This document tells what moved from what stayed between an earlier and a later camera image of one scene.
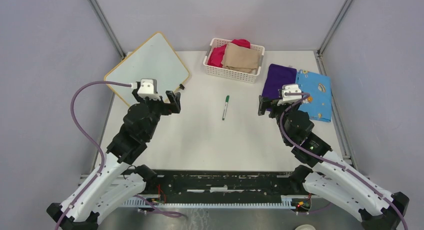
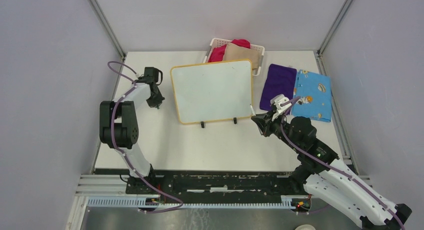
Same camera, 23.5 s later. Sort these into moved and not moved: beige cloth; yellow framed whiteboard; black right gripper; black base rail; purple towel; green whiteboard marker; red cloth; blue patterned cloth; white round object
Moved: green whiteboard marker; black right gripper; yellow framed whiteboard
Not moved: black base rail; red cloth; blue patterned cloth; white round object; purple towel; beige cloth
